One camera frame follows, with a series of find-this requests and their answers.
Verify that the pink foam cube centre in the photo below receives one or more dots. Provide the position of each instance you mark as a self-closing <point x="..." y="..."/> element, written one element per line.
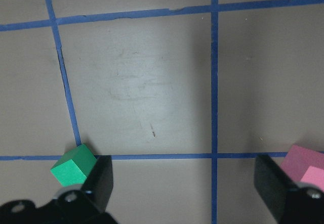
<point x="304" y="165"/>

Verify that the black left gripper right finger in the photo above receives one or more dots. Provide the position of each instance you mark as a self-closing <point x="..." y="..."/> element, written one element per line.
<point x="273" y="186"/>

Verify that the green foam cube near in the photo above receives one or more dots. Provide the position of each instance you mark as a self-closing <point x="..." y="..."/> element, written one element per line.
<point x="74" y="166"/>

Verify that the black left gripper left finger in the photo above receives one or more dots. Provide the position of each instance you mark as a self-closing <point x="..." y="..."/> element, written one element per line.
<point x="99" y="184"/>

